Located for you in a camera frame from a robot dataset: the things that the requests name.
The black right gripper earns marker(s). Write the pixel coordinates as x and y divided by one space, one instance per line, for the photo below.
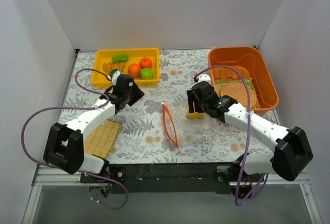
194 100

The yellow plastic tray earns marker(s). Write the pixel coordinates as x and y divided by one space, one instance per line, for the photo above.
104 56

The green bamboo mat in tub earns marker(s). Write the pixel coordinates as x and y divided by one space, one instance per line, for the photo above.
218 85

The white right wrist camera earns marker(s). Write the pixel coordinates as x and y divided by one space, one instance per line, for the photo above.
203 78

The green fake pepper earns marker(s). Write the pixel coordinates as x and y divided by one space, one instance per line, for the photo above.
119 58

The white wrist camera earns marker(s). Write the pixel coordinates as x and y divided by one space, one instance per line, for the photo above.
114 75
203 78

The yellow fake lemon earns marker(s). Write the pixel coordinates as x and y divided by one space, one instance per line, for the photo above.
194 114

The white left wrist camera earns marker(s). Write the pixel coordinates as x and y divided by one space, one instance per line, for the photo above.
114 75

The square bamboo mat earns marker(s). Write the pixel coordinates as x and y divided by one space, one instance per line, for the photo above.
101 141

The light green fake apple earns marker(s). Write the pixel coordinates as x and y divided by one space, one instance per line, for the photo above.
146 73

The clear zip top bag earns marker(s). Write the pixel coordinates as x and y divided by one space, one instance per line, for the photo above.
182 131

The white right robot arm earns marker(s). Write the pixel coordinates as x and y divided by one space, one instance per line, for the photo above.
290 151

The round woven bamboo basket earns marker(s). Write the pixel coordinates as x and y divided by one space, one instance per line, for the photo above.
237 91

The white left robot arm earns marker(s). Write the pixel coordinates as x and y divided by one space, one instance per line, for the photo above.
65 144

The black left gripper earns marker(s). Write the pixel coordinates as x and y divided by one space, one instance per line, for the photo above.
133 96

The orange plastic tub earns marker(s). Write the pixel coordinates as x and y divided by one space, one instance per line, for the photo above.
250 64

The dark green fake avocado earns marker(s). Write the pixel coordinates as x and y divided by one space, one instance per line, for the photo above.
114 72

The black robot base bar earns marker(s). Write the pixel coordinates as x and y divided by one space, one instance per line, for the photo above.
172 177

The orange fake tangerine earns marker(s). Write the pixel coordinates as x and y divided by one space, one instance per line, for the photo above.
134 70
145 62

